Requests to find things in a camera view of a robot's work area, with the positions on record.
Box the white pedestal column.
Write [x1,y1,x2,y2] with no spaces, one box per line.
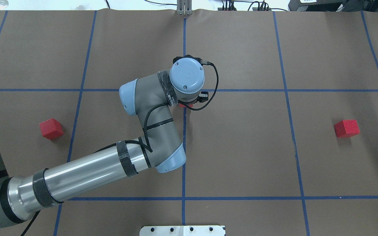
[139,225,226,236]

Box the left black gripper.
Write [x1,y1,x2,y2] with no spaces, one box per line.
[198,92,208,103]

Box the aluminium frame post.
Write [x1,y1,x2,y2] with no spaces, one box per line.
[177,0,193,16]

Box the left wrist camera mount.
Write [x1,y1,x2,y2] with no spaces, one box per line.
[173,55,211,65]

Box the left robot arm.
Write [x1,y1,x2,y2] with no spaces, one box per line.
[0,55,220,228]

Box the red block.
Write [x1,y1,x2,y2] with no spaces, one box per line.
[39,118,64,140]
[179,103,193,108]
[334,120,361,138]

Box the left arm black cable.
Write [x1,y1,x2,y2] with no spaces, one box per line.
[20,61,220,236]

